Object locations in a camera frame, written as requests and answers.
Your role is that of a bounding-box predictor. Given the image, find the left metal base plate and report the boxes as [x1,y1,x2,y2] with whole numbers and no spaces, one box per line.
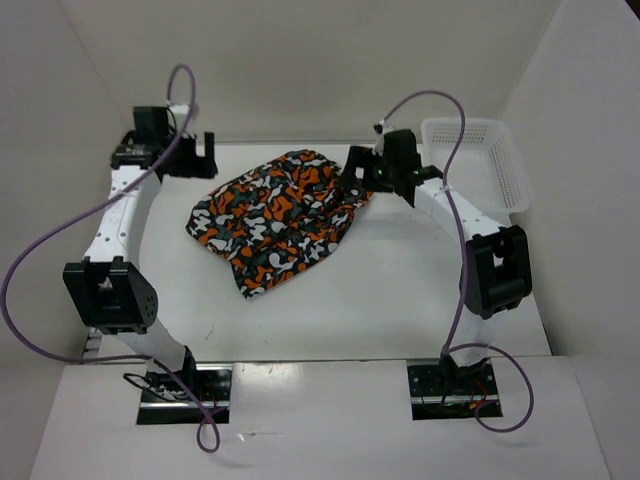
[123,363,233,425]

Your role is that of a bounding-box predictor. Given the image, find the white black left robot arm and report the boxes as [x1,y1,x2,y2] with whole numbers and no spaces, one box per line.
[63,131,218,401]

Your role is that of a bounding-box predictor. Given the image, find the white perforated plastic basket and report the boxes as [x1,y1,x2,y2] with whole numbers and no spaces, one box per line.
[421,117,530,214]

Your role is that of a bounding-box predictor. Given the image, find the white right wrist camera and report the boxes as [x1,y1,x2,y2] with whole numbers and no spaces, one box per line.
[372,119,394,156]

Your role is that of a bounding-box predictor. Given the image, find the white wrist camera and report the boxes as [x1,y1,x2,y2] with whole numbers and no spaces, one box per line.
[166,101,199,138]
[372,119,394,156]

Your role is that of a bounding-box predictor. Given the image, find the orange camouflage shorts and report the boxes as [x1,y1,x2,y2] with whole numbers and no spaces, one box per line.
[185,149,373,299]

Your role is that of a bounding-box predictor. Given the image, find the metal base plate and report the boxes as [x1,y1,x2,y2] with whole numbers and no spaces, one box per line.
[406,359,503,421]
[123,363,233,425]

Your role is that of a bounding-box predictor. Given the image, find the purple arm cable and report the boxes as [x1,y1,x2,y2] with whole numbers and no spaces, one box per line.
[0,63,229,454]
[382,90,536,431]

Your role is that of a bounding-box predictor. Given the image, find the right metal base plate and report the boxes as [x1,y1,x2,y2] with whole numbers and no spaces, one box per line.
[406,359,503,421]

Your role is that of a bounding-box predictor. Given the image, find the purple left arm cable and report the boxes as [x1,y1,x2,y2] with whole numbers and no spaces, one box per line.
[0,63,229,454]

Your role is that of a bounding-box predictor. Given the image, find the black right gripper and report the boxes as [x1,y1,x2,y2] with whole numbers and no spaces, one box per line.
[337,143,400,193]

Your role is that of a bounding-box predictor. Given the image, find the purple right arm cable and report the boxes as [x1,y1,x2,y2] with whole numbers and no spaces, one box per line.
[382,90,536,431]

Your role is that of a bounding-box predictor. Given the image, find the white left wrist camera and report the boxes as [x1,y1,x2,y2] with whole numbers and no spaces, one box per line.
[166,101,199,138]

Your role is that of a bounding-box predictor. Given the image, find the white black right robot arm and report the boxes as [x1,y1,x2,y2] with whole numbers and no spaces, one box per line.
[340,129,532,393]

